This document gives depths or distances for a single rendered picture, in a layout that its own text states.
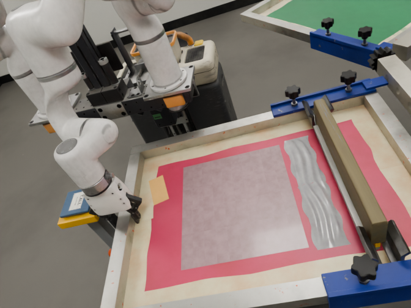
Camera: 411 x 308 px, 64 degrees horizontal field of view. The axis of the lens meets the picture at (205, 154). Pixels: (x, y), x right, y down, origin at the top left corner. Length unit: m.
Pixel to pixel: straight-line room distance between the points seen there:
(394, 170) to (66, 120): 0.80
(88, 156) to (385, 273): 0.64
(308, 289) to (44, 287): 1.95
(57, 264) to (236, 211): 1.77
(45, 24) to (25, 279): 2.09
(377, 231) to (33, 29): 0.73
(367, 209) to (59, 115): 0.70
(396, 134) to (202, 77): 0.98
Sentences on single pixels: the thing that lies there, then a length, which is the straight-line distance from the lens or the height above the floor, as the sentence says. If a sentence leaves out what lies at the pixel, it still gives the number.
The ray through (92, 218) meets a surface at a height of 0.95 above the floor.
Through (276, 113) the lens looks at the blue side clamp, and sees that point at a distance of 1.04.
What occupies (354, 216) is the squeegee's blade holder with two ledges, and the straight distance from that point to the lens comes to 0.78.
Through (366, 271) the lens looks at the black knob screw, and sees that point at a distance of 0.65.
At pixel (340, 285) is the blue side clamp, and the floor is 1.00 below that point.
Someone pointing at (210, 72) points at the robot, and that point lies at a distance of 1.64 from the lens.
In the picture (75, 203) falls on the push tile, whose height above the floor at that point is 0.97.
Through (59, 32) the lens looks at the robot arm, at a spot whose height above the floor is 1.48.
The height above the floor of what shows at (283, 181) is 0.96.
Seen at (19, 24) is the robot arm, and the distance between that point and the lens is 0.71.
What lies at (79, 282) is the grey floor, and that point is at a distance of 2.28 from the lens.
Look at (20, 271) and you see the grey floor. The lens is 2.65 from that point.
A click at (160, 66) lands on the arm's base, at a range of 1.02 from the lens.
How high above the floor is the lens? 1.65
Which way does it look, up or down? 42 degrees down
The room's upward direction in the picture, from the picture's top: 23 degrees counter-clockwise
